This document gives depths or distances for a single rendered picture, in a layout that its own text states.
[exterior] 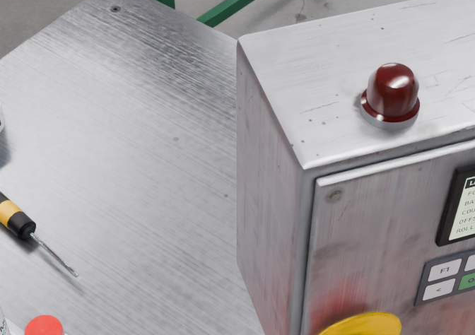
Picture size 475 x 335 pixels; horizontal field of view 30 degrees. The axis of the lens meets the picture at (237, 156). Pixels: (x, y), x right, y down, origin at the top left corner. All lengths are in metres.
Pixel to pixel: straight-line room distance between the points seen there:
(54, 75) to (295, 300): 0.99
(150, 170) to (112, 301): 0.22
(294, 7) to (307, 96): 2.44
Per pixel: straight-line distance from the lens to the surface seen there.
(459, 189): 0.42
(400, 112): 0.39
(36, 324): 0.80
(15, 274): 1.16
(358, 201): 0.39
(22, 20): 2.87
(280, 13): 2.82
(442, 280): 0.48
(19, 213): 1.18
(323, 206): 0.39
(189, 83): 1.36
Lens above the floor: 1.75
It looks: 48 degrees down
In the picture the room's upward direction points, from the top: straight up
